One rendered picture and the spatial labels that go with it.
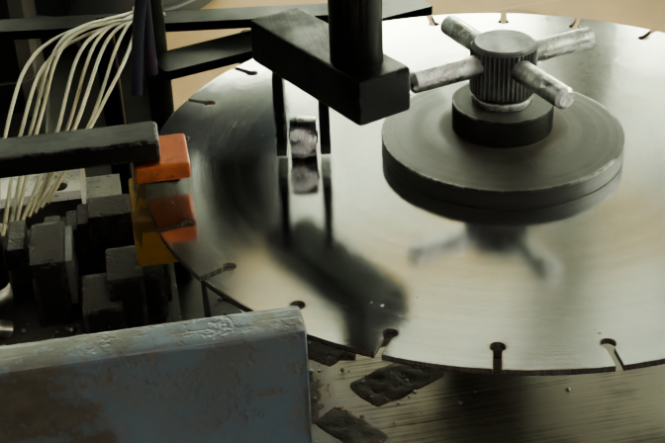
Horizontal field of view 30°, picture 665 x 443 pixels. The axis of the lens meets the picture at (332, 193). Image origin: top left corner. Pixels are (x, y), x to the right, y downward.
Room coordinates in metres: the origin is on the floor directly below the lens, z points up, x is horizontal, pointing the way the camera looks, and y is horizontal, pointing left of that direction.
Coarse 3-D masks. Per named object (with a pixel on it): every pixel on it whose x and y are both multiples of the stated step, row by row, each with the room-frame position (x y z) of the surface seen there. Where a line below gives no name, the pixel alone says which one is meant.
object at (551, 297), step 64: (256, 64) 0.61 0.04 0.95; (576, 64) 0.60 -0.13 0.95; (640, 64) 0.59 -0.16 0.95; (192, 128) 0.54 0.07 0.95; (256, 128) 0.54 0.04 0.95; (640, 128) 0.52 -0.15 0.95; (192, 192) 0.48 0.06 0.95; (256, 192) 0.48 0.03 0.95; (320, 192) 0.47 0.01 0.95; (384, 192) 0.47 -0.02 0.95; (640, 192) 0.46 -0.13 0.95; (192, 256) 0.43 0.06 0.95; (256, 256) 0.42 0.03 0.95; (320, 256) 0.42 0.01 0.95; (384, 256) 0.42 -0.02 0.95; (448, 256) 0.42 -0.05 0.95; (512, 256) 0.42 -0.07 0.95; (576, 256) 0.41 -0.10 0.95; (640, 256) 0.41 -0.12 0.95; (320, 320) 0.38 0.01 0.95; (384, 320) 0.38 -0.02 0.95; (448, 320) 0.37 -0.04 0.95; (512, 320) 0.37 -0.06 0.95; (576, 320) 0.37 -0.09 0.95; (640, 320) 0.37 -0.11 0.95
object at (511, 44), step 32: (448, 32) 0.54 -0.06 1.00; (480, 32) 0.53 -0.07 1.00; (512, 32) 0.52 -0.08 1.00; (576, 32) 0.52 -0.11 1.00; (448, 64) 0.49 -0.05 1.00; (480, 64) 0.50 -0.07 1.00; (512, 64) 0.49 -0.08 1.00; (480, 96) 0.50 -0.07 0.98; (512, 96) 0.49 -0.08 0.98; (544, 96) 0.47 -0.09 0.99
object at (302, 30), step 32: (352, 0) 0.46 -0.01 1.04; (256, 32) 0.51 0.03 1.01; (288, 32) 0.50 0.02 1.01; (320, 32) 0.50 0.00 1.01; (352, 32) 0.46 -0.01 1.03; (288, 64) 0.49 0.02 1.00; (320, 64) 0.47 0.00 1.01; (352, 64) 0.46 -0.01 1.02; (384, 64) 0.46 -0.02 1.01; (320, 96) 0.47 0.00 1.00; (352, 96) 0.45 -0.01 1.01; (384, 96) 0.45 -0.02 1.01; (320, 128) 0.50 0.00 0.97
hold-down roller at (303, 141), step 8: (296, 120) 0.51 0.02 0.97; (304, 120) 0.51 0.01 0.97; (312, 120) 0.51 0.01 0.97; (296, 128) 0.50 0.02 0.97; (304, 128) 0.50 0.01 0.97; (312, 128) 0.50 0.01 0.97; (296, 136) 0.50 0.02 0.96; (304, 136) 0.50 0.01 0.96; (312, 136) 0.50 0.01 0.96; (296, 144) 0.50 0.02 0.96; (304, 144) 0.50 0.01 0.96; (312, 144) 0.50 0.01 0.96; (296, 152) 0.50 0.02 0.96; (304, 152) 0.50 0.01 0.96; (312, 152) 0.50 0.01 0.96
